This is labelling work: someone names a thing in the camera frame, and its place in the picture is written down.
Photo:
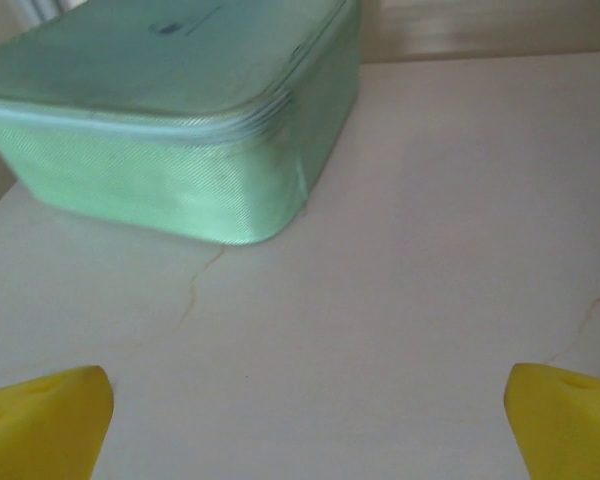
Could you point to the mint green zip case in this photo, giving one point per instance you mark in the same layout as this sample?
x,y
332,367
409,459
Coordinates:
x,y
155,125

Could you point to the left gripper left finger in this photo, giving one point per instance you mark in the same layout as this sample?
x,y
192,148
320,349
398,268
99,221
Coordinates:
x,y
40,425

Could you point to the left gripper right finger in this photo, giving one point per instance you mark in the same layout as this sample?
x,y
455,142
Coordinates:
x,y
570,425

